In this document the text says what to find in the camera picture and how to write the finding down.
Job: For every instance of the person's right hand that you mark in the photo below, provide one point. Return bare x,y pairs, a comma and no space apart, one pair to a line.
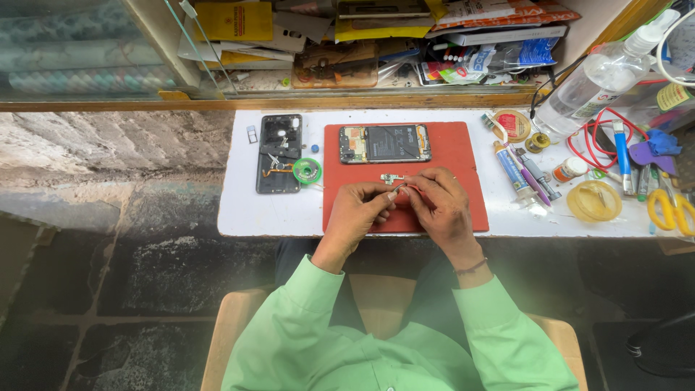
445,209

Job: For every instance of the person's left hand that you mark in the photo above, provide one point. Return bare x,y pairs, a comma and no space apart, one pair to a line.
350,217

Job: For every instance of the small curved metal part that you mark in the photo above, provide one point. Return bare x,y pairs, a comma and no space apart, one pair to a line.
400,186

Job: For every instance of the red work mat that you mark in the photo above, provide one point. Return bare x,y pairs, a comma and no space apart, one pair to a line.
461,179

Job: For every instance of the small green circuit board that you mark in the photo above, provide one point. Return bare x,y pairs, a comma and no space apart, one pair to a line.
390,177

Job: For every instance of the green solder wick spool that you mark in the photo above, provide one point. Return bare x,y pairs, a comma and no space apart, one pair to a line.
307,171

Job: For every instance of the blue white glue syringe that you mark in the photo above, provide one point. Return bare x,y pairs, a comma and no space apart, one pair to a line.
513,174

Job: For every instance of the opened smartphone with battery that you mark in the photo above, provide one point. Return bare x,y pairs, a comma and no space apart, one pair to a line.
388,143

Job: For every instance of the person's black trousers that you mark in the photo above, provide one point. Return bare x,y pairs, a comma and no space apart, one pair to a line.
434,293

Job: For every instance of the silver tweezers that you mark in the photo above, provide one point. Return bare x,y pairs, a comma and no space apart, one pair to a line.
273,160

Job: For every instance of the grey screwdriver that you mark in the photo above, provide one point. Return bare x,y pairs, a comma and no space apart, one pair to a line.
538,174

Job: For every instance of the round yellow flux tin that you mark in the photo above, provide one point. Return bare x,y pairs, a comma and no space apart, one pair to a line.
511,125

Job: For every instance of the black phone back cover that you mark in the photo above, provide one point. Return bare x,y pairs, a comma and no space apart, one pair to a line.
278,136

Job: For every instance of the small sim tray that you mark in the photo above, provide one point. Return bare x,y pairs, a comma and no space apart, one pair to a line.
252,134

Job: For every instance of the small white orange bottle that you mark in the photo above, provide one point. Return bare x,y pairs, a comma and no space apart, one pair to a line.
569,170

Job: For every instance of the green shirt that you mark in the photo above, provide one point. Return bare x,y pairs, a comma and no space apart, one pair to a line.
353,364

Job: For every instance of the yellow transparent round lid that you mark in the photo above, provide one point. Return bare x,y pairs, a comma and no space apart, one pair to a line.
594,202

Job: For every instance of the cluttered shelf of phone parts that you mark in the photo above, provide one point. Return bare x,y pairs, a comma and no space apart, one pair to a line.
353,43

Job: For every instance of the clear spray bottle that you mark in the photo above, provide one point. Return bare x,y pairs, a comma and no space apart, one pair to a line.
597,81

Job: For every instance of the green pen tool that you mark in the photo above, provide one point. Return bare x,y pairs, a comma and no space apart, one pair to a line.
644,183

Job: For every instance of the purple plastic opening pick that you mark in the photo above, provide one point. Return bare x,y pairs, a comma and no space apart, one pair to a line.
649,155

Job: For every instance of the blue cloth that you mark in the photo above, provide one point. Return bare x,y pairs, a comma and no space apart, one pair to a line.
663,142

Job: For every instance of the clear plastic container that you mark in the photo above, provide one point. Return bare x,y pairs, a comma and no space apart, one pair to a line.
651,103

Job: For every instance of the black stool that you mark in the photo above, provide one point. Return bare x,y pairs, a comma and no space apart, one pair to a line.
662,347

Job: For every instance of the glass display case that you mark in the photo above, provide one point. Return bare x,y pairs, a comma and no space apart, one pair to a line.
81,49

